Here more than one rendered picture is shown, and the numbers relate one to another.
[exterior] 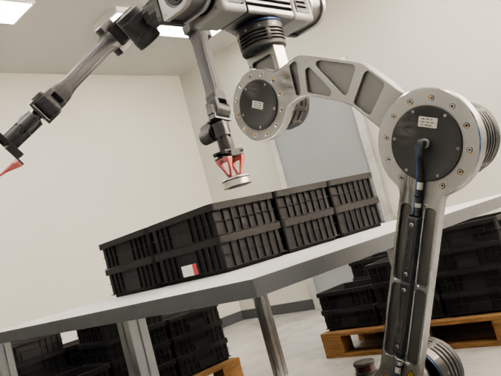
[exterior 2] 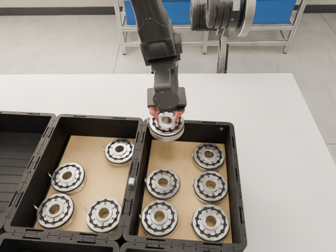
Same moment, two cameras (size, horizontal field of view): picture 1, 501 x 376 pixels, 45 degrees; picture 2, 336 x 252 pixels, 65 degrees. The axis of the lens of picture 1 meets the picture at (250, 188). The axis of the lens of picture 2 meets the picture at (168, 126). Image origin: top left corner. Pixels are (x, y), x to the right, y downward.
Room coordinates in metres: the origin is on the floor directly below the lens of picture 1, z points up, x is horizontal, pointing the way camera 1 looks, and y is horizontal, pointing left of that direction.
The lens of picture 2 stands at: (2.52, 0.42, 1.58)
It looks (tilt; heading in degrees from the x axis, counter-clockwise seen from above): 50 degrees down; 228
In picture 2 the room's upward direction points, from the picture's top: 1 degrees counter-clockwise
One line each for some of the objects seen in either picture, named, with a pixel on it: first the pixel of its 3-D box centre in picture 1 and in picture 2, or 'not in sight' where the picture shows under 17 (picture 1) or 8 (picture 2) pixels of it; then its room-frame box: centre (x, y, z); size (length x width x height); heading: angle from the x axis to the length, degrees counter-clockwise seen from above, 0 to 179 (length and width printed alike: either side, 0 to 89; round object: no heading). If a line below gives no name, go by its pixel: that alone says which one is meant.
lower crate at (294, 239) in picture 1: (277, 239); not in sight; (2.43, -0.05, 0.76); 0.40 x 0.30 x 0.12; 43
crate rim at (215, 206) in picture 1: (209, 212); (186, 174); (2.22, 0.17, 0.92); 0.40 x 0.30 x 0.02; 43
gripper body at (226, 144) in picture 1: (226, 145); (166, 90); (2.18, 0.04, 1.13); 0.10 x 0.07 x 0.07; 140
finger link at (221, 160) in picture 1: (229, 165); (170, 109); (2.17, 0.05, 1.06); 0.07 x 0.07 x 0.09; 50
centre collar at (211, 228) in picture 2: not in sight; (210, 221); (2.26, 0.30, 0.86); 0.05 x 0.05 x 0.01
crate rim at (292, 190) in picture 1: (267, 200); (84, 167); (2.43, -0.05, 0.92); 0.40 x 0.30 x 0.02; 43
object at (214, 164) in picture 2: not in sight; (208, 155); (2.09, 0.15, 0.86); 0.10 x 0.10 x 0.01
